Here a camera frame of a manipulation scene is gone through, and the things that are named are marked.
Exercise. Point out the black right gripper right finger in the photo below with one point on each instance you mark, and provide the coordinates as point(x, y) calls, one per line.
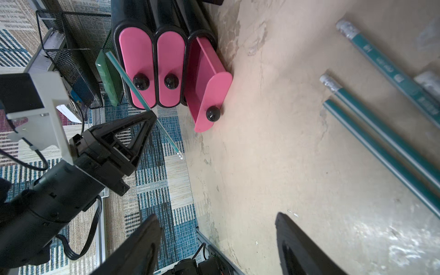
point(298, 254)

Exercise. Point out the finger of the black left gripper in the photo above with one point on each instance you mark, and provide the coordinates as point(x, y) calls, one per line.
point(120, 142)

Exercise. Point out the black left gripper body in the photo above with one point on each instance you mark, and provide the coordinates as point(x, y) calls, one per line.
point(32, 219)

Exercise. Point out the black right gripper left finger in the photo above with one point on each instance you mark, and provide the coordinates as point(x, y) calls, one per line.
point(138, 254)

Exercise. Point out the green pencil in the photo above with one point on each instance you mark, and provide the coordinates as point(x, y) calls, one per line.
point(430, 82)
point(132, 86)
point(421, 164)
point(401, 81)
point(392, 164)

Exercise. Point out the pink top drawer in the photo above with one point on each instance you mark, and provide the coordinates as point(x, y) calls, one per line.
point(135, 53)

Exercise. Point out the black drawer cabinet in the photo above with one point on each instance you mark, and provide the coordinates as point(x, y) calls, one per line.
point(188, 18)

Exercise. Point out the black drawer knob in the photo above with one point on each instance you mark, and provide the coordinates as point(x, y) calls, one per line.
point(141, 82)

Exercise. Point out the green book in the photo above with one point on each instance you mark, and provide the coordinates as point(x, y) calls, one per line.
point(110, 77)

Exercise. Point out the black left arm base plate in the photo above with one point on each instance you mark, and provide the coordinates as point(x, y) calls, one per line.
point(206, 261)

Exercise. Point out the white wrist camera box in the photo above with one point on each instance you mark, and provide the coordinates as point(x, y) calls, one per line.
point(35, 97)

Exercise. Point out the black mesh wire shelf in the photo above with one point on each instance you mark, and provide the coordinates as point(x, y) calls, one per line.
point(86, 34)

